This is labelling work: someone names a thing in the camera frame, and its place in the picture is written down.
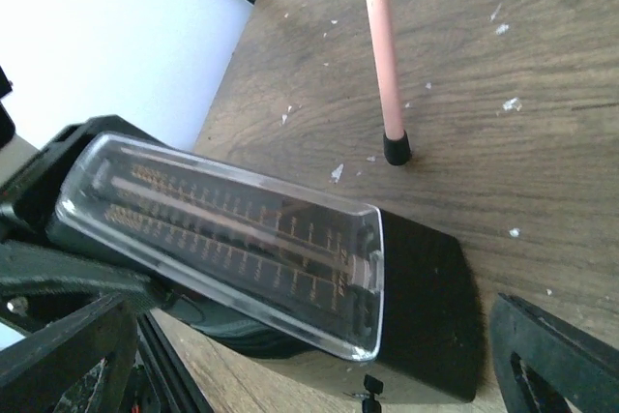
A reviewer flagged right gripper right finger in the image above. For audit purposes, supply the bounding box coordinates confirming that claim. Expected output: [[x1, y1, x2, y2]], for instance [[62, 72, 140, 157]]
[[489, 294, 618, 412]]

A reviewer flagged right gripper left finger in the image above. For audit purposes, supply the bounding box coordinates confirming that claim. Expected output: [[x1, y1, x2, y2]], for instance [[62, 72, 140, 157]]
[[1, 294, 137, 412]]

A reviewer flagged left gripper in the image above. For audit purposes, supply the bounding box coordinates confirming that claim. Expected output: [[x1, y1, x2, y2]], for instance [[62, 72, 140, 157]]
[[1, 109, 167, 312]]

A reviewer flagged black metronome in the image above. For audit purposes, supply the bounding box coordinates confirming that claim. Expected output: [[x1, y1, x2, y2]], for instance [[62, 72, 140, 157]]
[[45, 116, 486, 405]]

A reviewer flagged pink music stand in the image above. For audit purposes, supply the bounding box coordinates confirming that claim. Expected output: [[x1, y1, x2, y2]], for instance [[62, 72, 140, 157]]
[[366, 0, 412, 166]]

